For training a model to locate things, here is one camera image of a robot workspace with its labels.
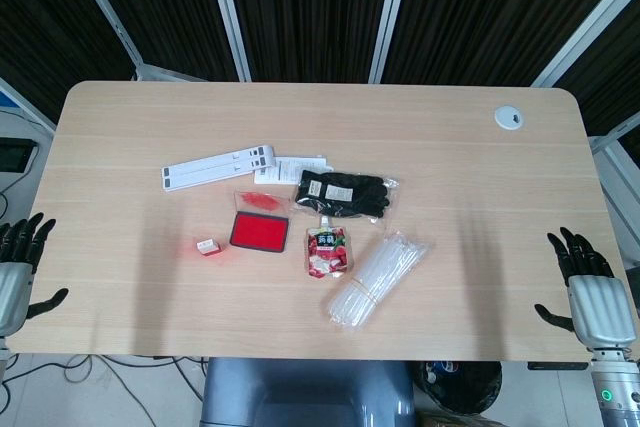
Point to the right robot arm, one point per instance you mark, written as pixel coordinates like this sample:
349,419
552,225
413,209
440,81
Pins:
615,397

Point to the dark monitor screen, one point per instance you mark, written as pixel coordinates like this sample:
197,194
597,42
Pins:
15,157

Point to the yellow rubber band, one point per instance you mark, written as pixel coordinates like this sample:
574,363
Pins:
364,290

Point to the red lychee jelly pouch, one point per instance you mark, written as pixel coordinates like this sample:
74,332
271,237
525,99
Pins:
325,252

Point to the black desk control box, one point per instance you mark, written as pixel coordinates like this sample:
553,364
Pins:
555,366

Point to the black gloves in plastic bag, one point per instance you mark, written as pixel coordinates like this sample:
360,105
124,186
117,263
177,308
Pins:
340,194

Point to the white partition post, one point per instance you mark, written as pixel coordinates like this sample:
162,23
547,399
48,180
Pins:
227,12
392,12
585,29
102,12

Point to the white printed paper leaflet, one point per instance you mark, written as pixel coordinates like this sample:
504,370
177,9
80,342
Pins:
287,169

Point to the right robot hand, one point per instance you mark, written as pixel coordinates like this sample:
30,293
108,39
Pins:
600,307

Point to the bundle of clear plastic sticks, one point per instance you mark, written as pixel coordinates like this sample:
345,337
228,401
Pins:
380,277

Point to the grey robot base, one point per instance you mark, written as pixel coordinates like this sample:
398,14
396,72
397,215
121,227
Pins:
300,387

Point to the white red stamp block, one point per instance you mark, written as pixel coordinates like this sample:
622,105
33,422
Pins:
207,247

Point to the black trash bin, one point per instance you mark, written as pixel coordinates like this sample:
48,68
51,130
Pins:
460,392

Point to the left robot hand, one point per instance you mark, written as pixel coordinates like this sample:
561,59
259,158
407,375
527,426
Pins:
12,287

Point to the white folding stand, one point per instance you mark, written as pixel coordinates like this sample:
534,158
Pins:
210,172

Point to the dark fabric partition panel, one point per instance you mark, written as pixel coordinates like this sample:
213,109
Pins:
40,22
160,7
500,7
310,7

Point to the red ink pad clear lid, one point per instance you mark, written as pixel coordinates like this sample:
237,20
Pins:
260,232

